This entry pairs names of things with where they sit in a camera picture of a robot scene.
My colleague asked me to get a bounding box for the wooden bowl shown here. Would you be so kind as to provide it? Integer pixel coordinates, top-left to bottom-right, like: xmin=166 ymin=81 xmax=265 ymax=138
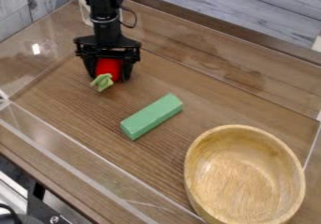
xmin=185 ymin=125 xmax=306 ymax=224

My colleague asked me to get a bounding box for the black table leg bracket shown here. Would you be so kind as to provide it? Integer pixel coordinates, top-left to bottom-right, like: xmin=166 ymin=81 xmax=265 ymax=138
xmin=28 ymin=182 xmax=72 ymax=224

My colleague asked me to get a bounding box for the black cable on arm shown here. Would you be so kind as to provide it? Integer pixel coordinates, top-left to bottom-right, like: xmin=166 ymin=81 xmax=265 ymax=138
xmin=118 ymin=5 xmax=139 ymax=29

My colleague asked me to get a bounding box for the black cable lower left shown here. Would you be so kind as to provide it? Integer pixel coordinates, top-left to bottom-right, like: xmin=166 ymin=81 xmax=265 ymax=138
xmin=0 ymin=202 xmax=23 ymax=224

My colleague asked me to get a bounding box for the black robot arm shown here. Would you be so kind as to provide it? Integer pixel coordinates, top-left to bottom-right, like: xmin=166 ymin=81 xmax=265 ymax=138
xmin=74 ymin=0 xmax=142 ymax=82

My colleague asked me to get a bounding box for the red plush strawberry toy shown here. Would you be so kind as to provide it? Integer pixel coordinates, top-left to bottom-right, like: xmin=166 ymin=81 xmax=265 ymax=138
xmin=90 ymin=59 xmax=122 ymax=92

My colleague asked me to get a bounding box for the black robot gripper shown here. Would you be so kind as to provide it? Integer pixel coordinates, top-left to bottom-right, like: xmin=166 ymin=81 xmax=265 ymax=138
xmin=74 ymin=16 xmax=140 ymax=82

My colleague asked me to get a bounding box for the green rectangular block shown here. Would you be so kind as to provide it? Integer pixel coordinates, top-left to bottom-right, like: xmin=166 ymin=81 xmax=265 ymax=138
xmin=120 ymin=94 xmax=183 ymax=141

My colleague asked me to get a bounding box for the clear acrylic table enclosure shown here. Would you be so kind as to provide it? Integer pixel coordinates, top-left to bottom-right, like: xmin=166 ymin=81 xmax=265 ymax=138
xmin=0 ymin=1 xmax=321 ymax=224

